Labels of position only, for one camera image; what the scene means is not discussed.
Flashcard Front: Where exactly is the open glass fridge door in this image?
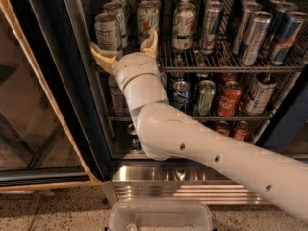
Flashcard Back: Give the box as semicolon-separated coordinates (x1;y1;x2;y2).
0;0;111;192

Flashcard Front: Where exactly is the red Coca-Cola can middle shelf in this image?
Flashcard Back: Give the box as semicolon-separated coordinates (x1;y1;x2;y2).
216;81;242;117

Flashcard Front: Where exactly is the silver slim energy can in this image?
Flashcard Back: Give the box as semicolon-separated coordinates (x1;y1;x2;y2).
200;1;224;55

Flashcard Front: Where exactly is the blue Red Bull can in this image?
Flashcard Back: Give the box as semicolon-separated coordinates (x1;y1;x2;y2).
268;11;307;66

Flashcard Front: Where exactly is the left water bottle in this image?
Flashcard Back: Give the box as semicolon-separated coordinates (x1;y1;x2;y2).
108;75;129;116

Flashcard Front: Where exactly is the blue Pepsi can middle shelf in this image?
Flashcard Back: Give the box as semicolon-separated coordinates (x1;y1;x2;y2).
171;81;191;113

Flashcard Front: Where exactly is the right water bottle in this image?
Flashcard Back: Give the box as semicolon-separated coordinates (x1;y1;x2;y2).
160;72;167;89

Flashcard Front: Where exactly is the left Coke can bottom shelf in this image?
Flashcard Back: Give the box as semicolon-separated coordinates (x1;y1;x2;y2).
215;120;231;136

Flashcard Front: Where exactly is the middle wire shelf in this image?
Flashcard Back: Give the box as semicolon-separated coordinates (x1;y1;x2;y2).
105;77;273;123

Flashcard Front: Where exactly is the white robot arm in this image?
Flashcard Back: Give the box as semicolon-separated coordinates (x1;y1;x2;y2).
90;30;308;222

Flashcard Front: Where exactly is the left Pepsi can bottom shelf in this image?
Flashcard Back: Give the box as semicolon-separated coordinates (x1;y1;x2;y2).
127;124;141;152

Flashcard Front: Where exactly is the clear plastic bin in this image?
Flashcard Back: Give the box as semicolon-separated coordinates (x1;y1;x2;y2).
109;200;213;231

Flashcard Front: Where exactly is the wire shelf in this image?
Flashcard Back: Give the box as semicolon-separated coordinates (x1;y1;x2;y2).
105;77;273;123
90;0;308;74

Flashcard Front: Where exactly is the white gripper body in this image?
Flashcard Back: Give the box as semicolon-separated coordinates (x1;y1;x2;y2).
115;52;161;90

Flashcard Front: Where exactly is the top wire shelf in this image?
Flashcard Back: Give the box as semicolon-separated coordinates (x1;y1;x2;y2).
90;0;308;74

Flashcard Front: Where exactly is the coke can shelf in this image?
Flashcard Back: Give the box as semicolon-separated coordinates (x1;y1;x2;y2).
215;120;231;136
231;120;250;141

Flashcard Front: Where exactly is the right Coke can bottom shelf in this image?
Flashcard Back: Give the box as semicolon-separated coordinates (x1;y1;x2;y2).
231;120;250;141

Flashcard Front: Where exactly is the water bottle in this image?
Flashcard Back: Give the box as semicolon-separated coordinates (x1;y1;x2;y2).
160;72;167;89
108;75;129;116

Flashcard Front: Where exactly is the white labelled bottle middle shelf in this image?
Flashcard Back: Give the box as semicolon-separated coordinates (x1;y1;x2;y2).
244;73;277;116

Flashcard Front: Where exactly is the green can middle shelf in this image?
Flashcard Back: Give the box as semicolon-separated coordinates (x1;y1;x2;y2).
197;80;216;116

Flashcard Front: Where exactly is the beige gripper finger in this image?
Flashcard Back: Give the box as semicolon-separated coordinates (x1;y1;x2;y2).
140;29;158;58
90;42;118;75

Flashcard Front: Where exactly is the front silver Red Bull can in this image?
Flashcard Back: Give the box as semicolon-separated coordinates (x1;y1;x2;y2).
238;11;272;66

